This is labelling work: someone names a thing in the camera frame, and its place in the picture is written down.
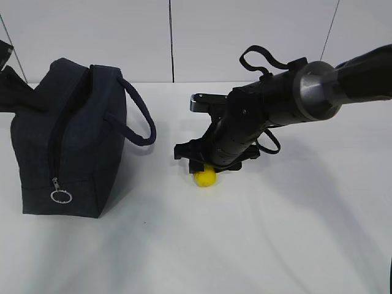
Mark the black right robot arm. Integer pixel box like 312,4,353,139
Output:
174,45,391,173

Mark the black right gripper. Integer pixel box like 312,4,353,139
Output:
174,87,270,173

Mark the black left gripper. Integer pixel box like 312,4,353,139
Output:
0,40,48,113

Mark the yellow lemon toy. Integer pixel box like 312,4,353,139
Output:
194,165,216,187

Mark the dark blue lunch bag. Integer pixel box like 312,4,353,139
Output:
10,58,156,218

